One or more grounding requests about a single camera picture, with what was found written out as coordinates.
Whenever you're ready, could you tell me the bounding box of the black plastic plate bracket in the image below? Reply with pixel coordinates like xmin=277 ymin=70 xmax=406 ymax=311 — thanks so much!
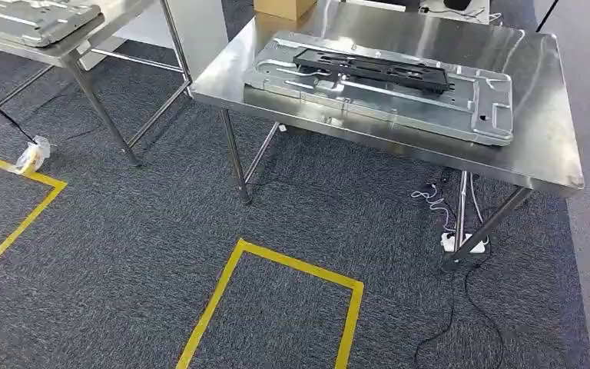
xmin=293 ymin=48 xmax=451 ymax=96

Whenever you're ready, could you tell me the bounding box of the silver sheet metal panel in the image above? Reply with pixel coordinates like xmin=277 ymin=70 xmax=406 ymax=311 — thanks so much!
xmin=0 ymin=0 xmax=104 ymax=49
xmin=244 ymin=30 xmax=515 ymax=148

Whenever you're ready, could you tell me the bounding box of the white power strip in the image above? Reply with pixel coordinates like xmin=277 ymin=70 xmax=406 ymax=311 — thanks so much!
xmin=440 ymin=231 xmax=489 ymax=254

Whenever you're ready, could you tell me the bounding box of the brown cardboard box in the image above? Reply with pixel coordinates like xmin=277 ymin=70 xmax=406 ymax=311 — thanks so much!
xmin=253 ymin=0 xmax=317 ymax=22

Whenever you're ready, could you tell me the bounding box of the large steel table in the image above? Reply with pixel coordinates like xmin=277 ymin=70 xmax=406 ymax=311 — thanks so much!
xmin=191 ymin=0 xmax=585 ymax=274

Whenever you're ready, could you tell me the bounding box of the small steel table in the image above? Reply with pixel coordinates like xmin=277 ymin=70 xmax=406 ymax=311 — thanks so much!
xmin=0 ymin=0 xmax=194 ymax=168

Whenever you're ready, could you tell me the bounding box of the yellow floor tape rectangle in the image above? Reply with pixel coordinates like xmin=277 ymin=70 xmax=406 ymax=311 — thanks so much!
xmin=0 ymin=158 xmax=68 ymax=289

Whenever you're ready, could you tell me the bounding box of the clear plastic bag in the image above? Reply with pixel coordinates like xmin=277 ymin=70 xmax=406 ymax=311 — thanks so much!
xmin=14 ymin=135 xmax=53 ymax=175

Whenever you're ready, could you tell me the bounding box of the thin black rod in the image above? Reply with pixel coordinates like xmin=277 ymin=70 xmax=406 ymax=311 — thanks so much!
xmin=0 ymin=78 xmax=36 ymax=144

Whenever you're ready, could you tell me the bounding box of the white coiled cable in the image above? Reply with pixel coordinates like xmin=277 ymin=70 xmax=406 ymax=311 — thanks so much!
xmin=410 ymin=184 xmax=459 ymax=233

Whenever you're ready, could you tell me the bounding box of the black floor cable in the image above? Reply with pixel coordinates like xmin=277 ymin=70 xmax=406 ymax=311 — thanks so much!
xmin=413 ymin=249 xmax=505 ymax=369

